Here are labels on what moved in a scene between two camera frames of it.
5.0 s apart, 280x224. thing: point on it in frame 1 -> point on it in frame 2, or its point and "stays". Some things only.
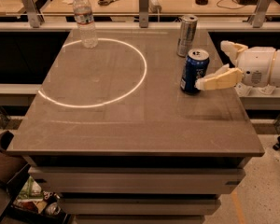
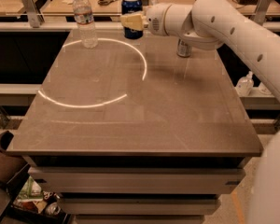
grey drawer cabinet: (139, 189) stays
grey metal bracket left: (35, 16) stays
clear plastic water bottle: (85, 21) stays
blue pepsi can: (195, 67) -> (130, 5)
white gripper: (258, 65) -> (155, 20)
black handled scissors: (102, 2) stays
